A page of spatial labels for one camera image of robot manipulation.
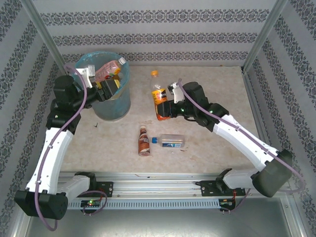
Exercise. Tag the yellow label bottle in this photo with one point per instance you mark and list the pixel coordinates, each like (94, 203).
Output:
(159, 96)

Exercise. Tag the pink label plastic bottle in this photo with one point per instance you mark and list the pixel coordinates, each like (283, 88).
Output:
(108, 67)

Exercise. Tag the blue cap water bottle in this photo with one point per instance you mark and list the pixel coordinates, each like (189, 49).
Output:
(170, 141)

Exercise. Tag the brown Nescafe coffee bottle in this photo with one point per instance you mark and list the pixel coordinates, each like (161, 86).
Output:
(144, 144)

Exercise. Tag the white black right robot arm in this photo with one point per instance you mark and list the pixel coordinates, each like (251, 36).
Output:
(247, 144)

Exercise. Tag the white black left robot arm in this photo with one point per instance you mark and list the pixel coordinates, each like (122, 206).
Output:
(54, 153)

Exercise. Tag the blue plastic bin liner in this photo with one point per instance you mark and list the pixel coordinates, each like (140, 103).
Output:
(124, 81)

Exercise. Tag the grey metal mesh bin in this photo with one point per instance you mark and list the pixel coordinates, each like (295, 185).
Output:
(113, 108)

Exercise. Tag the small brown scrap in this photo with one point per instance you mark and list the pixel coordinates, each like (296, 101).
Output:
(184, 149)

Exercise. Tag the small circuit board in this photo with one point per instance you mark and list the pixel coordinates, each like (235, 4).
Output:
(225, 202)
(91, 203)

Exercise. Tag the grey metal panel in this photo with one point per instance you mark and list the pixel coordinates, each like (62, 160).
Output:
(158, 224)

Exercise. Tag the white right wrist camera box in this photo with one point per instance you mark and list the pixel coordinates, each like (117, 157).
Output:
(177, 95)

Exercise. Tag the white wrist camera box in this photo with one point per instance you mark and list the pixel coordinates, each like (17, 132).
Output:
(177, 95)
(86, 74)

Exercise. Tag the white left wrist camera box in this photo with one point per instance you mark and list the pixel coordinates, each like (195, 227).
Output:
(86, 74)

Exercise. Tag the aluminium frame post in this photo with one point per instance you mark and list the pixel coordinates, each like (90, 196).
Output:
(265, 34)
(47, 34)

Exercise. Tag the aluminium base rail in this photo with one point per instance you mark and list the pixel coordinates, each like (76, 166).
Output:
(158, 187)

